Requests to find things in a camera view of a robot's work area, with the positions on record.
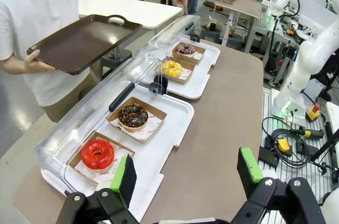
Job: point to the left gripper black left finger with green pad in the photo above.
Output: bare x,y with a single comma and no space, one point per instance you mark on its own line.
127,181

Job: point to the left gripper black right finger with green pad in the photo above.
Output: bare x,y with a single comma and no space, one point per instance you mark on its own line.
249,168

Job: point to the dark donut with colourful sprinkles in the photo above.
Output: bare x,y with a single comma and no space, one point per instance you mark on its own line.
185,52

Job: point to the brown plastic serving tray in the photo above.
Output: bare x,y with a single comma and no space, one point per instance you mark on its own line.
84,41

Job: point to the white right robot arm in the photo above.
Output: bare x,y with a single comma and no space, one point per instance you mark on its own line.
307,57

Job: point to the person's right forearm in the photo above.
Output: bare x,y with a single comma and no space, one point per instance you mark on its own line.
9,66

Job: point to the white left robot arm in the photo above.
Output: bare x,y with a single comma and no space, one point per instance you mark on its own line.
331,208

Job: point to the red glazed donut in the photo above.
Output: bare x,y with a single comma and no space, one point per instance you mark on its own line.
91,160

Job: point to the cardboard box of red donut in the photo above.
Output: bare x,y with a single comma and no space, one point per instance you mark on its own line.
76,161

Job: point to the chocolate donut with orange sprinkles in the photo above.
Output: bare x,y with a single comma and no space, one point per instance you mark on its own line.
127,122

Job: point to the cardboard box of chocolate donut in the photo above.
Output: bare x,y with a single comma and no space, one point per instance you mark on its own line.
156,126

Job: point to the person's beige trousers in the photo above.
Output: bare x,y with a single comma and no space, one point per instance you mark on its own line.
69,97

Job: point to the cardboard box of yellow donut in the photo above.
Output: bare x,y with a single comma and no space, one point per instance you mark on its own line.
185,75

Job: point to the yellow glazed donut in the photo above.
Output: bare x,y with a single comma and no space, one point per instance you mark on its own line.
168,71

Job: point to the person's white T-shirt torso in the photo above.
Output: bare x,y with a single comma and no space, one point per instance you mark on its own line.
39,4

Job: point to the person's right hand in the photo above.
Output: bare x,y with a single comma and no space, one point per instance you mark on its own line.
31,65

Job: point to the yellow foot pedal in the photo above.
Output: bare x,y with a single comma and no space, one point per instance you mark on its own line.
284,145

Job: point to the black and yellow hand controller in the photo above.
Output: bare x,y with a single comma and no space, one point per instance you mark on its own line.
315,134

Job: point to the white display tray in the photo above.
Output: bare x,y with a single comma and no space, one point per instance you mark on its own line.
204,75
169,118

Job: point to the clear plastic display lid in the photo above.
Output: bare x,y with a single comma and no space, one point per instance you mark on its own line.
169,33
87,112

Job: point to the yellow emergency stop with red button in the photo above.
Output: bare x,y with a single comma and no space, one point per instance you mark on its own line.
312,115

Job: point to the black tripod rod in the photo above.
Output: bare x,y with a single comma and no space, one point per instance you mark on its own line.
328,143

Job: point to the black lid hinge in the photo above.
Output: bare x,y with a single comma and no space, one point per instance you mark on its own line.
164,83

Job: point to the grey step stool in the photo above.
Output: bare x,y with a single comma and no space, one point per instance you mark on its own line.
209,33

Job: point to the small background emergency stop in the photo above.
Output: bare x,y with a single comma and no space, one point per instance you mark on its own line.
290,32

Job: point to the brown background work table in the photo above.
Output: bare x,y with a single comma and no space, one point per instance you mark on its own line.
243,7

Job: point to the white background table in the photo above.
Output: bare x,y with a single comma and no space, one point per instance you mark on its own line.
127,9

